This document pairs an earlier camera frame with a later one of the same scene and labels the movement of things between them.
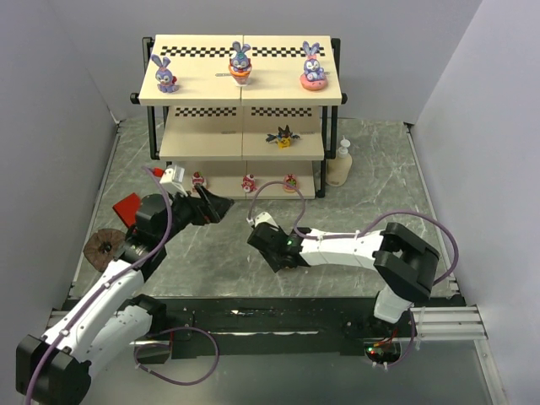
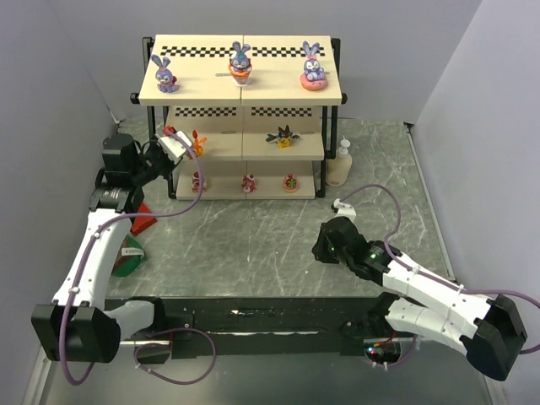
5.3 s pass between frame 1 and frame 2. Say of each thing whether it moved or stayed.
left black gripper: moved
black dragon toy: stayed
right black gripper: moved
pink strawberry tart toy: stayed
